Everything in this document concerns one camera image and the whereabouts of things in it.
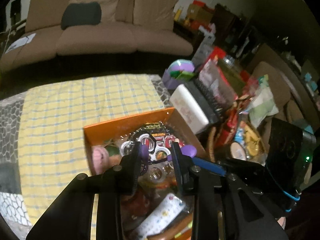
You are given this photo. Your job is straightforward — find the paper sheet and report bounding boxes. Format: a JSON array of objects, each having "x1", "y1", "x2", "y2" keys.
[{"x1": 5, "y1": 32, "x2": 37, "y2": 53}]

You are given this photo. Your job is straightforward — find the brown sofa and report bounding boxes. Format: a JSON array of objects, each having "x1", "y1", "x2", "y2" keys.
[{"x1": 0, "y1": 0, "x2": 194, "y2": 67}]

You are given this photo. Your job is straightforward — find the yellow snack packet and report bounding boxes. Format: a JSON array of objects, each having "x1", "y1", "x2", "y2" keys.
[{"x1": 244, "y1": 124, "x2": 265, "y2": 155}]

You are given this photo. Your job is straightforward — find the dark cushion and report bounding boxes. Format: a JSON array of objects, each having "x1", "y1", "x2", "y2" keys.
[{"x1": 61, "y1": 2, "x2": 102, "y2": 30}]

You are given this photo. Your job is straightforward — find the small green round item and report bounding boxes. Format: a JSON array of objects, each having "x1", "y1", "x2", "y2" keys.
[{"x1": 105, "y1": 145, "x2": 120, "y2": 158}]

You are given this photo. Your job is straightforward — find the pale green plush bag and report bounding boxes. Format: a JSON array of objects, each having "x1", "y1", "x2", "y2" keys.
[{"x1": 249, "y1": 80, "x2": 279, "y2": 122}]

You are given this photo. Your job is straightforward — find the red clear snack bag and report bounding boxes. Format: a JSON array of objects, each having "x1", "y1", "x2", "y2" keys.
[{"x1": 200, "y1": 46, "x2": 238, "y2": 105}]

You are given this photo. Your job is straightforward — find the long red packet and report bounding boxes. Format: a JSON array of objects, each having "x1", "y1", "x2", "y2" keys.
[{"x1": 217, "y1": 107, "x2": 238, "y2": 148}]

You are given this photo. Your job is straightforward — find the glass jar with green contents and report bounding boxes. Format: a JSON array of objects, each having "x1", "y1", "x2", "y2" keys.
[{"x1": 217, "y1": 55, "x2": 247, "y2": 90}]

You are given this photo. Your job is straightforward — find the red jar with black lid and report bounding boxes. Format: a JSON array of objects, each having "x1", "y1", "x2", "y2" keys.
[{"x1": 120, "y1": 190, "x2": 150, "y2": 228}]

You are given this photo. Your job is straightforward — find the yellow checked tablecloth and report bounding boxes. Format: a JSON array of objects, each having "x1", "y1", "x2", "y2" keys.
[{"x1": 19, "y1": 74, "x2": 165, "y2": 240}]

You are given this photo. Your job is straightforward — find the black keyboard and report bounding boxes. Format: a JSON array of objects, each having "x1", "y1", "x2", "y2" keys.
[{"x1": 185, "y1": 79, "x2": 224, "y2": 124}]

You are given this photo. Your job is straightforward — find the purple keychain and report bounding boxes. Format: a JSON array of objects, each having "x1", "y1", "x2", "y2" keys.
[{"x1": 140, "y1": 144, "x2": 198, "y2": 174}]

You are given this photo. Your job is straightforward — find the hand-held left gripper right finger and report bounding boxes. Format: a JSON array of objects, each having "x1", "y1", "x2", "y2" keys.
[{"x1": 171, "y1": 142, "x2": 290, "y2": 240}]

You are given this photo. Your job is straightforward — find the pink plush toy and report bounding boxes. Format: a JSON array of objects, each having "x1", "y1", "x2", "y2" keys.
[{"x1": 91, "y1": 146, "x2": 113, "y2": 174}]

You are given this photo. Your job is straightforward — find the brown armchair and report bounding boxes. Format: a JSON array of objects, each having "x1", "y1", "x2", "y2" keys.
[{"x1": 250, "y1": 61, "x2": 308, "y2": 135}]

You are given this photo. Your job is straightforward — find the white dotted case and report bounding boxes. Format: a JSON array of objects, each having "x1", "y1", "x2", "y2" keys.
[{"x1": 135, "y1": 192, "x2": 187, "y2": 240}]

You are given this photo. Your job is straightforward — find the white ring fidget toy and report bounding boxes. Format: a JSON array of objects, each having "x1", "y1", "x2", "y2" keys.
[{"x1": 120, "y1": 134, "x2": 175, "y2": 180}]

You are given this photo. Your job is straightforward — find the wicker basket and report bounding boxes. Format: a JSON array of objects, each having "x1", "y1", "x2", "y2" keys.
[{"x1": 206, "y1": 125, "x2": 268, "y2": 165}]

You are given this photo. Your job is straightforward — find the blue cable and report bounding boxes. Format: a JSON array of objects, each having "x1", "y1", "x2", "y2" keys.
[{"x1": 265, "y1": 165, "x2": 300, "y2": 213}]

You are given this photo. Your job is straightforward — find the round white tin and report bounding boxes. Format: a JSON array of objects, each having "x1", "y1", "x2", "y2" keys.
[{"x1": 230, "y1": 141, "x2": 247, "y2": 160}]

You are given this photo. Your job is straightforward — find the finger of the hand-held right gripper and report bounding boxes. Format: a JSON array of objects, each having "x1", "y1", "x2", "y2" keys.
[{"x1": 193, "y1": 156, "x2": 267, "y2": 181}]

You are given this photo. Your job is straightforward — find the orange cardboard box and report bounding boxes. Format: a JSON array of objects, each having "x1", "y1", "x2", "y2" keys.
[{"x1": 82, "y1": 107, "x2": 208, "y2": 240}]

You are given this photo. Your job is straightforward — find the cardboard boxes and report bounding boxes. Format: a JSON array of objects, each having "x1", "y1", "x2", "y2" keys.
[{"x1": 186, "y1": 1, "x2": 215, "y2": 25}]

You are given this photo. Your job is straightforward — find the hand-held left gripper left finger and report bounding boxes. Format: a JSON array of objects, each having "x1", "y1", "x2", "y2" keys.
[{"x1": 25, "y1": 141, "x2": 142, "y2": 240}]

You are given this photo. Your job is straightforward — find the white rectangular box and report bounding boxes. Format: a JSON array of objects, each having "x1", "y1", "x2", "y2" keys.
[{"x1": 169, "y1": 84, "x2": 210, "y2": 134}]

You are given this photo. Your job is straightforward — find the purple green toy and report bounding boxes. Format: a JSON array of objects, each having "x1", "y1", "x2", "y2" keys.
[{"x1": 161, "y1": 59, "x2": 198, "y2": 90}]

